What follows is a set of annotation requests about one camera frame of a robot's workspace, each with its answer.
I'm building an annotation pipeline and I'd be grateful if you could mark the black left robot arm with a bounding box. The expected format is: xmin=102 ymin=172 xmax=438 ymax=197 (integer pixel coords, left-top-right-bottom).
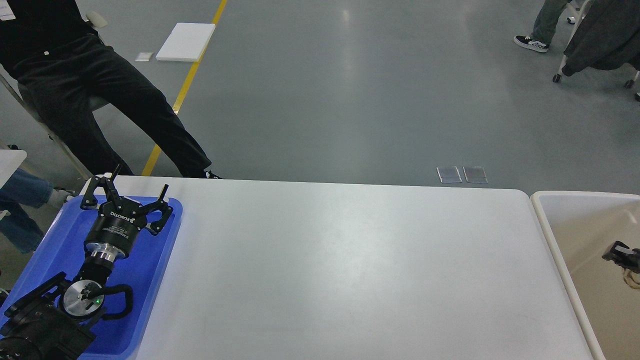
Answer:
xmin=1 ymin=173 xmax=182 ymax=360

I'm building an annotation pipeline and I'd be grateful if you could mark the beige plastic bin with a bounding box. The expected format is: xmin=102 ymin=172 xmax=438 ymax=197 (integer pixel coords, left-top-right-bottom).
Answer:
xmin=530 ymin=191 xmax=640 ymax=360

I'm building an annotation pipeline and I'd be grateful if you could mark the blue plastic tray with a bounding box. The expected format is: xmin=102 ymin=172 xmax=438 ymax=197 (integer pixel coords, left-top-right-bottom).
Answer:
xmin=1 ymin=197 xmax=183 ymax=360

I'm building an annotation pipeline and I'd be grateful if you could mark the white foam board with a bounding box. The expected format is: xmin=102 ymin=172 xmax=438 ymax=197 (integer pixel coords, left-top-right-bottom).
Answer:
xmin=155 ymin=22 xmax=216 ymax=63

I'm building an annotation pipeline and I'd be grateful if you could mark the rolling chair with jacket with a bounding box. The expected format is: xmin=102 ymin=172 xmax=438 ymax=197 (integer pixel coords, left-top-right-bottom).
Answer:
xmin=552 ymin=0 xmax=640 ymax=89

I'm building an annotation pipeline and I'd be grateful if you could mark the small white floor card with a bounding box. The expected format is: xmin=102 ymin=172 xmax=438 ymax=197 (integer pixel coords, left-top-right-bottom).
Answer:
xmin=134 ymin=52 xmax=154 ymax=62

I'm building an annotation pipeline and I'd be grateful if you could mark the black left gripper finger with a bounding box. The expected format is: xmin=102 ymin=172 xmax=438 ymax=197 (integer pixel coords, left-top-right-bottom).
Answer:
xmin=132 ymin=184 xmax=174 ymax=236
xmin=81 ymin=164 xmax=124 ymax=215

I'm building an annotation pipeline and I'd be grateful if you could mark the brown paper ball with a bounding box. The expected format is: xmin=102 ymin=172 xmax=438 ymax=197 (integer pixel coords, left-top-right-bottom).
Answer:
xmin=622 ymin=269 xmax=640 ymax=290

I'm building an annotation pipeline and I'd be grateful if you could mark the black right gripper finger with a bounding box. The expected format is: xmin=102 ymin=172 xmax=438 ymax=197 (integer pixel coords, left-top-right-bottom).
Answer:
xmin=602 ymin=241 xmax=640 ymax=273

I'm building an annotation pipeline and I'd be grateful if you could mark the clear floor plate left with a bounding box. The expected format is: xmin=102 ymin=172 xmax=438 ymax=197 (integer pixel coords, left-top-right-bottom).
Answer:
xmin=436 ymin=166 xmax=463 ymax=184

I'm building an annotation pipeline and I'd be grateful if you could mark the clear floor plate right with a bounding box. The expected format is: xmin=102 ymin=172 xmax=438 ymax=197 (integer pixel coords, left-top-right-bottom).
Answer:
xmin=462 ymin=166 xmax=489 ymax=184

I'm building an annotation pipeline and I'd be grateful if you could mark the person in blue jeans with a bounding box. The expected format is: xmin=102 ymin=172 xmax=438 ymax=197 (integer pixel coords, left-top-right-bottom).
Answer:
xmin=0 ymin=168 xmax=76 ymax=255

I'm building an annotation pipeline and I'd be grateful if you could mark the person in black clothes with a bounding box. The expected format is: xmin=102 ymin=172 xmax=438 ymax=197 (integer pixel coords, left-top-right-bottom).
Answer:
xmin=0 ymin=0 xmax=217 ymax=179

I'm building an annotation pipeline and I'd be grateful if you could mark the white side table corner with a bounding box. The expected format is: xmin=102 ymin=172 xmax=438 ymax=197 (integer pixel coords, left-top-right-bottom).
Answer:
xmin=0 ymin=149 xmax=28 ymax=188

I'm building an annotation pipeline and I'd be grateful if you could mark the clear floor plate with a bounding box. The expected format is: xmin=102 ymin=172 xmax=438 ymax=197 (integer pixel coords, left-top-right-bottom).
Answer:
xmin=462 ymin=166 xmax=489 ymax=184
xmin=436 ymin=166 xmax=463 ymax=184

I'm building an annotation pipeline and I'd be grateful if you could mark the person with checkered sneaker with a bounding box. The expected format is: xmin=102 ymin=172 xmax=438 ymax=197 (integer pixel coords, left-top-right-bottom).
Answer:
xmin=513 ymin=0 xmax=571 ymax=54

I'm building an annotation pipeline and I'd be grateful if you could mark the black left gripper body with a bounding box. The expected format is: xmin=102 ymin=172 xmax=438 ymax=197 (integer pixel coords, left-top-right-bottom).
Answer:
xmin=84 ymin=196 xmax=151 ymax=260

